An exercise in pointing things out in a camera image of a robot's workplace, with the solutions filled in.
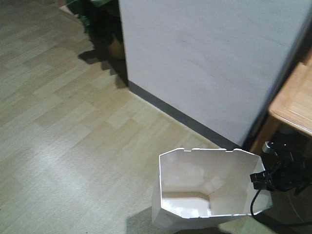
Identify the white plastic trash bin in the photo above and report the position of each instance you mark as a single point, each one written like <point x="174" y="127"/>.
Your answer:
<point x="201" y="188"/>

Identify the wooden desk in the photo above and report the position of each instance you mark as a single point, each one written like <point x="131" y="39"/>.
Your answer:
<point x="292" y="106"/>

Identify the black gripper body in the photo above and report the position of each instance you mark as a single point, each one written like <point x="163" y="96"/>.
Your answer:
<point x="293" y="171"/>

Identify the green potted plant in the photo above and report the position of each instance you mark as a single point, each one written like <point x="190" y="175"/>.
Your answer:
<point x="101" y="20"/>

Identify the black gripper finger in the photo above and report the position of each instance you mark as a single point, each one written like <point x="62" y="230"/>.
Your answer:
<point x="259" y="180"/>

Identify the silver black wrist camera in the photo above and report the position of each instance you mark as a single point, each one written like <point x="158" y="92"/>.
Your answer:
<point x="269" y="146"/>

